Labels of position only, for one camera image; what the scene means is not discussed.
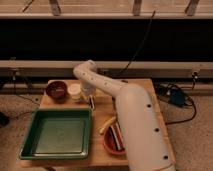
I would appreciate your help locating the white handled brush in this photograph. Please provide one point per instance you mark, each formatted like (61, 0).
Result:
(92, 103)

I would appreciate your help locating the striped block in bowl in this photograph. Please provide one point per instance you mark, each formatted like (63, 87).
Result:
(114, 128)

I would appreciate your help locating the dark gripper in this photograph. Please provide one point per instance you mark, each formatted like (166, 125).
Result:
(88, 94)

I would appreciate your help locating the wooden cutting board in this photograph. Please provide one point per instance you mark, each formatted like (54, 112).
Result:
(48, 103)

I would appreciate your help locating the dark purple bowl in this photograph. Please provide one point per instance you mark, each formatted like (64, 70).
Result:
(57, 90)

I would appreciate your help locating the white cup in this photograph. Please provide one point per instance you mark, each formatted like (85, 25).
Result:
(75, 92)

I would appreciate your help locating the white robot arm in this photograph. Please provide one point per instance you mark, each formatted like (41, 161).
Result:
(144, 140)

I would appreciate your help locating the green plastic tray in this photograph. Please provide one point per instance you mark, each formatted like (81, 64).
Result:
(55, 134)

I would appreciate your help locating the blue power adapter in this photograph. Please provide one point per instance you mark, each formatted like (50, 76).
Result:
(177, 98)

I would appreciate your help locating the yellow banana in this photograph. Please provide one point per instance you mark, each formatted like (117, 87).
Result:
(107, 124)

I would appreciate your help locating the orange bowl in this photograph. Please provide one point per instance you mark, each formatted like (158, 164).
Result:
(109, 144)

